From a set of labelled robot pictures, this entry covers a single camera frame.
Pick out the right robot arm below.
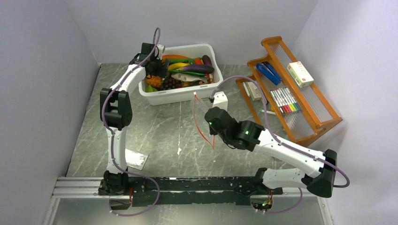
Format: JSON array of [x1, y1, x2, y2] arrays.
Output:
[[204, 107, 337, 198]]

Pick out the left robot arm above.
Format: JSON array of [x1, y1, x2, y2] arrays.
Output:
[[99, 43, 167, 195]]

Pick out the coloured marker set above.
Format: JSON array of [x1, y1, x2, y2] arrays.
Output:
[[270, 87, 301, 115]]

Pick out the toy purple eggplant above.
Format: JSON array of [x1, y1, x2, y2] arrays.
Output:
[[177, 64, 214, 74]]

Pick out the flat clear packet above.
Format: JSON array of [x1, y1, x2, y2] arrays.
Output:
[[125, 149, 149, 171]]

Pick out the toy yellow banana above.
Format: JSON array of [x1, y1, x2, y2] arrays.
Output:
[[168, 62, 190, 71]]

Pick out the blue stapler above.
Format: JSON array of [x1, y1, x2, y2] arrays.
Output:
[[256, 61, 282, 85]]

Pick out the toy green chili pepper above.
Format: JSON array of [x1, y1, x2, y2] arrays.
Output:
[[169, 58, 203, 65]]

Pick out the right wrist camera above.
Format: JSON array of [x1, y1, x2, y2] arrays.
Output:
[[212, 91, 228, 111]]

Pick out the toy pineapple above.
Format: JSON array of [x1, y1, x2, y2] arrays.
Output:
[[146, 75, 163, 89]]

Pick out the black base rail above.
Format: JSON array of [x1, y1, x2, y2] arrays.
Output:
[[98, 168, 283, 209]]

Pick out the small white box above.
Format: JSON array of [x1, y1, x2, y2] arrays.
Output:
[[246, 82, 262, 101]]

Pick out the clear zip top bag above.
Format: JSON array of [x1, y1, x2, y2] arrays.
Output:
[[191, 91, 215, 150]]

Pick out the white marker pen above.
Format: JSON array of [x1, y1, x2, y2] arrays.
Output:
[[261, 110, 276, 115]]

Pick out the white plastic bin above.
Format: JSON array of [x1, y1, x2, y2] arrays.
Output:
[[138, 44, 223, 105]]

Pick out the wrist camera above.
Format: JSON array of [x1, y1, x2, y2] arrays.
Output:
[[155, 44, 165, 60], [212, 91, 228, 111]]

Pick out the wooden shelf rack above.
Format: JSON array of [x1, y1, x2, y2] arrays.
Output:
[[247, 36, 343, 147]]

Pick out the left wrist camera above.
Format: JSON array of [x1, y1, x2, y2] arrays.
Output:
[[155, 44, 165, 60]]

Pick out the toy orange papaya slice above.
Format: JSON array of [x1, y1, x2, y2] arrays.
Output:
[[162, 54, 189, 62]]

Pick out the toy green lime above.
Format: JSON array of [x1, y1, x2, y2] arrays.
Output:
[[145, 85, 158, 93]]

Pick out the toy grey fish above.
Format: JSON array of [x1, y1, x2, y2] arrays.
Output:
[[171, 73, 208, 83]]

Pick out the toy dark grapes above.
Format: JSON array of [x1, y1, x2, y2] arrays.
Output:
[[161, 77, 182, 90]]

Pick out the white red box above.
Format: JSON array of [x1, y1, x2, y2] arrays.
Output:
[[286, 61, 314, 88]]

